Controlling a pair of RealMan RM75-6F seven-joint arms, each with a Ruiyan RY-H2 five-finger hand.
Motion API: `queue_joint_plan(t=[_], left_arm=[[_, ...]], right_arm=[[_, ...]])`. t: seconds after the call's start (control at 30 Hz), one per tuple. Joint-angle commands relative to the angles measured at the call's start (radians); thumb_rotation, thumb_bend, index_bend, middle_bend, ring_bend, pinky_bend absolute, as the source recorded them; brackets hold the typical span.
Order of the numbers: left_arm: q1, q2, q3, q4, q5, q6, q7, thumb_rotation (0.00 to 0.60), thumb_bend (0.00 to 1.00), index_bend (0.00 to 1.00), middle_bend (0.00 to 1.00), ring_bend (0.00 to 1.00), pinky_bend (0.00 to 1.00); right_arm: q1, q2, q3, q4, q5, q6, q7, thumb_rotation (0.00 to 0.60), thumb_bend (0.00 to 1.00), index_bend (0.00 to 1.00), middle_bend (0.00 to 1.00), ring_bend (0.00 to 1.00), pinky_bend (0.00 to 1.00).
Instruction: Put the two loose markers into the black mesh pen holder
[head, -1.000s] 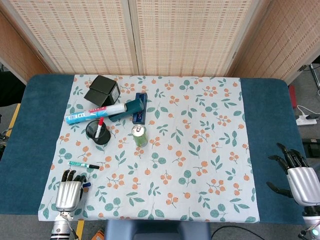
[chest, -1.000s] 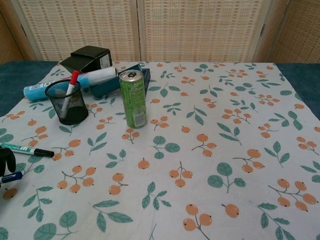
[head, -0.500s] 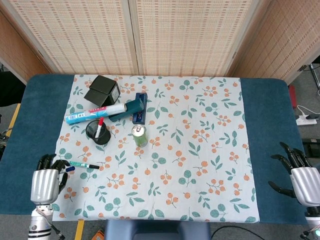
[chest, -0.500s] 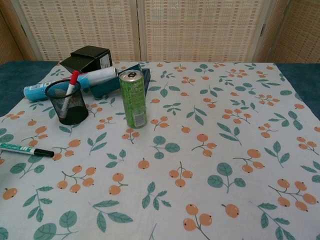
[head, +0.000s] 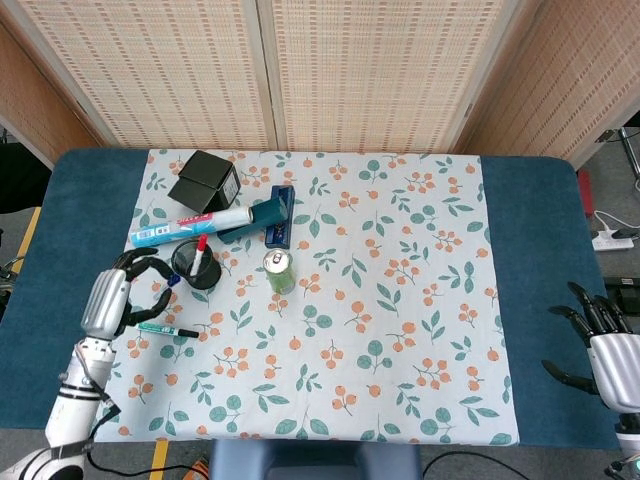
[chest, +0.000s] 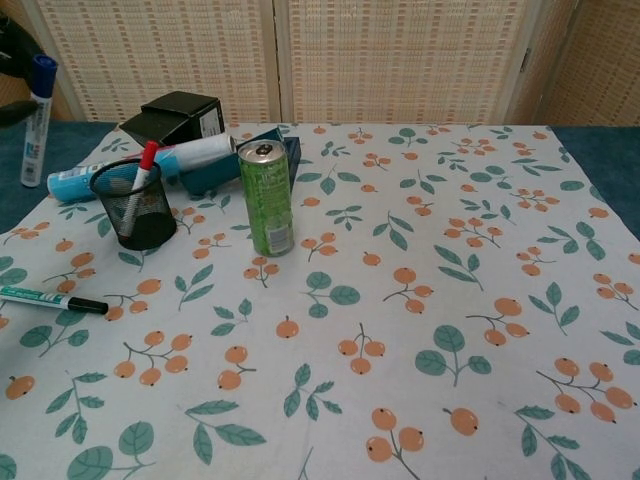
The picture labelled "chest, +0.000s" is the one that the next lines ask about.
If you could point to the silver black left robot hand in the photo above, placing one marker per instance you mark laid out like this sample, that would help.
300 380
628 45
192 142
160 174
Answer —
14 113

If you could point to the blue cap marker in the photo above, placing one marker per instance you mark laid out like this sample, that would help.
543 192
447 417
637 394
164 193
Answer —
37 125

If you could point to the black cap green marker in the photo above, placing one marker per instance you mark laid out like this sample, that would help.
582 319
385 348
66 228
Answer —
50 300

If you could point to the red cap marker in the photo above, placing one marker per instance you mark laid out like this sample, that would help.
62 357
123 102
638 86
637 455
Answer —
147 157

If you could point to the black mesh pen holder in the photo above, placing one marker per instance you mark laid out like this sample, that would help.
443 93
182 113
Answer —
150 220

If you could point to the black cardboard box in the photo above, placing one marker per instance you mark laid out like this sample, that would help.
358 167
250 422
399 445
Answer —
175 117

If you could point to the blue white spray can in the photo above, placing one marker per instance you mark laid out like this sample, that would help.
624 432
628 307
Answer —
200 150

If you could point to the teal rectangular box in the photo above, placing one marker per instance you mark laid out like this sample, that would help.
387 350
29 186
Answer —
215 175

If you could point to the green drink can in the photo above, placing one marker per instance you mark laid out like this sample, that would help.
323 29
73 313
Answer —
267 200

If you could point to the dark blue flat case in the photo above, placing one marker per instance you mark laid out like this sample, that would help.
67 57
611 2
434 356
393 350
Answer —
295 155

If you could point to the floral fruit print tablecloth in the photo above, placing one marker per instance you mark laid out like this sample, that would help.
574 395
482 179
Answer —
380 310

